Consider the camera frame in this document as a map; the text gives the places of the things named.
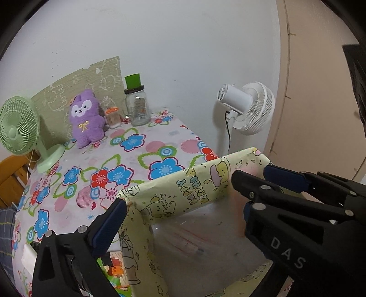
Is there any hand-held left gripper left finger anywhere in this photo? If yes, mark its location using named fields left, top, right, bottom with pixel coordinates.
left=33, top=198, right=128, bottom=297

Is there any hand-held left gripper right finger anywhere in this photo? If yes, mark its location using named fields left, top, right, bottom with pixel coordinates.
left=244, top=201, right=256, bottom=238

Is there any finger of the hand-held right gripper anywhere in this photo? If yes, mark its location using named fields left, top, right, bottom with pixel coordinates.
left=231, top=170, right=366, bottom=232
left=264, top=165, right=366, bottom=206

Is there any yellow printed storage box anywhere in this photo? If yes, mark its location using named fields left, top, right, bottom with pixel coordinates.
left=117, top=147, right=289, bottom=297

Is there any floral tablecloth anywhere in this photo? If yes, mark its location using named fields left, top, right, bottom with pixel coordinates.
left=11, top=107, right=221, bottom=297

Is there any beige door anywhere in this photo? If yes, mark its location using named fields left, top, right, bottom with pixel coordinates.
left=263, top=0, right=366, bottom=183

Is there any white standing fan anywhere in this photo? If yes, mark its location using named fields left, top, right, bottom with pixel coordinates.
left=216, top=81, right=276, bottom=136

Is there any blue plaid bedding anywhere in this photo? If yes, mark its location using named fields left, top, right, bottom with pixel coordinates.
left=0, top=208, right=15, bottom=275

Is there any cotton swab jar orange lid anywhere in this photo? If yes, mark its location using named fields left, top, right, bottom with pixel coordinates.
left=104, top=106, right=122, bottom=129

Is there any purple plush toy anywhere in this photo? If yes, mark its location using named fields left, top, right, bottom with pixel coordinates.
left=69, top=88, right=107, bottom=149

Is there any dark object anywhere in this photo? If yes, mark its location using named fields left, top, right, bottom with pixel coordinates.
left=342, top=44, right=366, bottom=135

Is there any glass mug jar black lid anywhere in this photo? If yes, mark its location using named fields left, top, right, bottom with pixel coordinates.
left=124, top=85, right=151, bottom=127

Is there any green desk fan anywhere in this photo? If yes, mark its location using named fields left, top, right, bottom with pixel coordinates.
left=0, top=95, right=66, bottom=174

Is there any green plastic cup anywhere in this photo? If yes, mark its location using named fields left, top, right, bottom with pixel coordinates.
left=125, top=74, right=141, bottom=90

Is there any beige cartoon chair back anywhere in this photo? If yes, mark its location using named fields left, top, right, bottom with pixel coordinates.
left=30, top=56, right=124, bottom=143

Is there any black fan cable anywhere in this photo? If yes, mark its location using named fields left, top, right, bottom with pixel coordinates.
left=225, top=111, right=233, bottom=156

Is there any white fan cable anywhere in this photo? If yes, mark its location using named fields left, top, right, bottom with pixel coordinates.
left=27, top=148, right=40, bottom=179

